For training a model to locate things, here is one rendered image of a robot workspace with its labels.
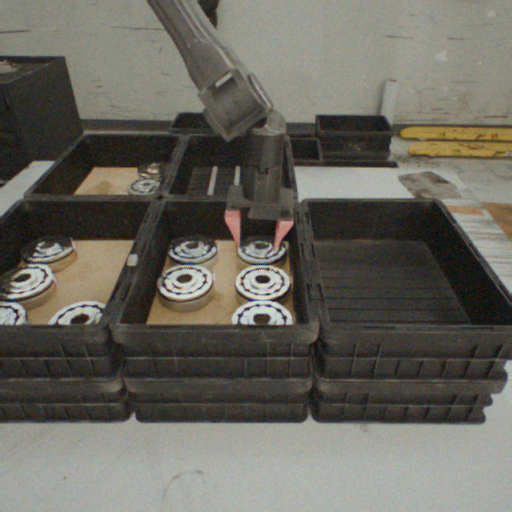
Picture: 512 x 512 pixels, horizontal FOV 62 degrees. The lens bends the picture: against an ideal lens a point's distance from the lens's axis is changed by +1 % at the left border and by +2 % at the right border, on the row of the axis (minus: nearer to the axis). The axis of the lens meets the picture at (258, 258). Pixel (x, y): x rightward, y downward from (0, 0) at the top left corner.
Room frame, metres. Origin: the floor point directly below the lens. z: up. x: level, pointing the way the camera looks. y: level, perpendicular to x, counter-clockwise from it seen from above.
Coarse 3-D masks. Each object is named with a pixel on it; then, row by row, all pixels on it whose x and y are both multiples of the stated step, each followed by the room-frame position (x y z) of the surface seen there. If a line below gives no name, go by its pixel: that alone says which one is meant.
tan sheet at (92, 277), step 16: (80, 240) 0.81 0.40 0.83; (96, 240) 0.81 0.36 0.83; (112, 240) 0.81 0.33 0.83; (128, 240) 0.81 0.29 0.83; (80, 256) 0.75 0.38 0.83; (96, 256) 0.75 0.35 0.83; (112, 256) 0.75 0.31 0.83; (64, 272) 0.69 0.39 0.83; (80, 272) 0.69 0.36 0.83; (96, 272) 0.69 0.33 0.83; (112, 272) 0.69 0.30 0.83; (64, 288) 0.64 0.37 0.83; (80, 288) 0.64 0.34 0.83; (96, 288) 0.64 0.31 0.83; (112, 288) 0.64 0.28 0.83; (48, 304) 0.59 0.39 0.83; (64, 304) 0.59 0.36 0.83; (32, 320) 0.55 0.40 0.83; (48, 320) 0.55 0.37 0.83
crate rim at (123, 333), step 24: (144, 240) 0.65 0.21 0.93; (312, 288) 0.52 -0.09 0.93; (120, 312) 0.46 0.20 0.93; (312, 312) 0.46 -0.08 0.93; (120, 336) 0.42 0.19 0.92; (144, 336) 0.42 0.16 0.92; (168, 336) 0.42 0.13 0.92; (192, 336) 0.42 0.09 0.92; (216, 336) 0.42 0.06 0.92; (240, 336) 0.42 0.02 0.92; (264, 336) 0.42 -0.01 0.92; (288, 336) 0.42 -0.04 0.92; (312, 336) 0.43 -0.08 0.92
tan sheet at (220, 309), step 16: (224, 240) 0.81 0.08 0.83; (224, 256) 0.75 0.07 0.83; (224, 272) 0.69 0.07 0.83; (240, 272) 0.69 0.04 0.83; (288, 272) 0.69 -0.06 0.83; (224, 288) 0.64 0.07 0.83; (160, 304) 0.59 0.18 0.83; (208, 304) 0.59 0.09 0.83; (224, 304) 0.59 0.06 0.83; (288, 304) 0.59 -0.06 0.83; (160, 320) 0.55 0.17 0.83; (176, 320) 0.55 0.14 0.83; (192, 320) 0.55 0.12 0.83; (208, 320) 0.55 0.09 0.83; (224, 320) 0.55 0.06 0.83
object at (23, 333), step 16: (16, 208) 0.78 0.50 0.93; (0, 224) 0.71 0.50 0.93; (144, 224) 0.71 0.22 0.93; (128, 256) 0.60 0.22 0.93; (128, 272) 0.56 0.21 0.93; (112, 304) 0.48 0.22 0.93; (0, 336) 0.42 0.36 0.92; (16, 336) 0.42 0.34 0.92; (32, 336) 0.42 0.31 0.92; (48, 336) 0.42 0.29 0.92; (64, 336) 0.42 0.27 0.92; (80, 336) 0.42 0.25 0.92; (96, 336) 0.43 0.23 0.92
